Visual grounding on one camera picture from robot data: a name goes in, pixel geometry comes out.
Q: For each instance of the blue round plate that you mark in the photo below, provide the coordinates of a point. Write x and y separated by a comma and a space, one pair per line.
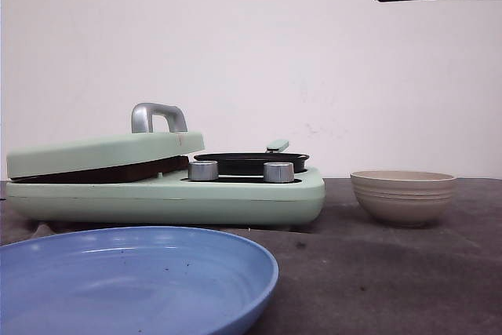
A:
141, 280

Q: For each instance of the white bread slice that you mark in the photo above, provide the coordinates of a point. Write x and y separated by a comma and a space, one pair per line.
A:
110, 175

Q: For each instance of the breakfast maker hinged lid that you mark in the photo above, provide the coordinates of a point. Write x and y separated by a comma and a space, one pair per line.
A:
158, 131

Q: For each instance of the small black frying pan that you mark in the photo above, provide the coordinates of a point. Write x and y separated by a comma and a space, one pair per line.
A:
252, 163

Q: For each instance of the silver control knob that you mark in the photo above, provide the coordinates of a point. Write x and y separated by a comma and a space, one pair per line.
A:
279, 172
203, 171

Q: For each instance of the right silver control knob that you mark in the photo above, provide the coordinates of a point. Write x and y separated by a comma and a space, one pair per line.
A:
279, 172

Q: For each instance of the left silver control knob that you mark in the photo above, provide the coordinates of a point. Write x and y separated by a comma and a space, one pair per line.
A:
203, 171

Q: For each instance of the mint green breakfast maker base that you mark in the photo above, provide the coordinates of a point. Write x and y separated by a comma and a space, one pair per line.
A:
174, 199

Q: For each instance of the beige ribbed bowl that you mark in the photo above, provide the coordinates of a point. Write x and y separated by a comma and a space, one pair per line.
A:
405, 198

